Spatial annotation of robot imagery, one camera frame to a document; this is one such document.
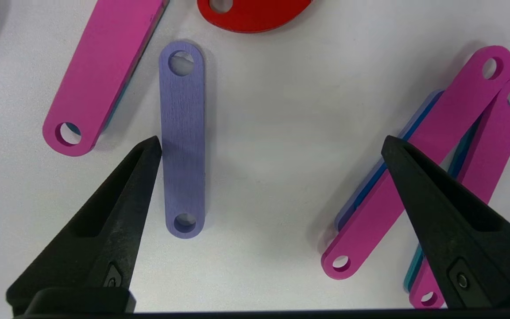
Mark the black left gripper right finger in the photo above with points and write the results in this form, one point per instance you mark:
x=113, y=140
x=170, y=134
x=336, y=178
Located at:
x=467, y=248

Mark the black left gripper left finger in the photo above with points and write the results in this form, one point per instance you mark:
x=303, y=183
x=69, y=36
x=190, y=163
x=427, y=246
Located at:
x=104, y=248

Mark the short purple bar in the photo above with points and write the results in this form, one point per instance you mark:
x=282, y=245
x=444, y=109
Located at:
x=183, y=141

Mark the pink bar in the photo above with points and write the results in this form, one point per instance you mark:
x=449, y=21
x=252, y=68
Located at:
x=498, y=146
x=104, y=75
x=441, y=133

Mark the small red curved piece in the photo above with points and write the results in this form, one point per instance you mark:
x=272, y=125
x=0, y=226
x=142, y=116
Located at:
x=255, y=17

